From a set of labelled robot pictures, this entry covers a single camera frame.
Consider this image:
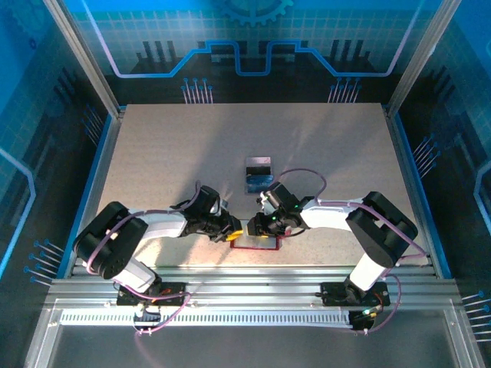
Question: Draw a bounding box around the red leather card holder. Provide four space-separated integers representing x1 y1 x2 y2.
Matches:
229 235 285 251

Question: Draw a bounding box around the blue credit card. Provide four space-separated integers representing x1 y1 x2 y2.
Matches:
245 174 275 193

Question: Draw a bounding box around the black controller board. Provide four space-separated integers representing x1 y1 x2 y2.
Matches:
351 306 384 332
132 304 163 327

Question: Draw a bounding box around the grey metal front panel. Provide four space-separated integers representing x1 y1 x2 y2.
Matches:
22 298 488 368

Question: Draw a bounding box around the aluminium front frame rail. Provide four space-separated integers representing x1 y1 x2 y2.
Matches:
45 266 463 312

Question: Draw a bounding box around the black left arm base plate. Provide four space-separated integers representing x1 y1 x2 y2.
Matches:
117 281 188 307

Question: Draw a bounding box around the white slotted cable duct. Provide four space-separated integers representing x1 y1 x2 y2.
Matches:
59 309 354 328

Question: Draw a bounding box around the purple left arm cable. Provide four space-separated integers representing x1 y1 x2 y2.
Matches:
86 180 192 337

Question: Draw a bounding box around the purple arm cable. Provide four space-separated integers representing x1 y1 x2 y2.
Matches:
86 180 192 337
279 168 427 335

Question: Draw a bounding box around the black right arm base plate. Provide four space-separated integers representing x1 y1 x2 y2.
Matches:
320 281 391 307

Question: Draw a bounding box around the aluminium side rail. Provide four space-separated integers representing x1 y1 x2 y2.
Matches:
63 109 127 279
382 105 443 279

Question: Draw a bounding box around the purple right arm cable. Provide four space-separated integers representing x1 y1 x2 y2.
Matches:
279 168 427 335

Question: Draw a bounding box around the aluminium frame post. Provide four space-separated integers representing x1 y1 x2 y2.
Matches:
42 0 126 118
384 0 463 116

